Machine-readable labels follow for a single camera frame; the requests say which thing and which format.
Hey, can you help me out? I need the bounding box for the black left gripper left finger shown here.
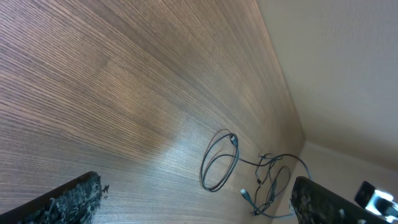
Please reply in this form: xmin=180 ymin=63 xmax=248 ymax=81
xmin=1 ymin=171 xmax=109 ymax=224

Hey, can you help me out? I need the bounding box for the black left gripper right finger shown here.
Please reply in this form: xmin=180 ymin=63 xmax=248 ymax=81
xmin=290 ymin=176 xmax=388 ymax=224

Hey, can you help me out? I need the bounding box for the black cable bundle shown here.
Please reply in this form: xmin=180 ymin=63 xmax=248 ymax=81
xmin=200 ymin=133 xmax=312 ymax=220

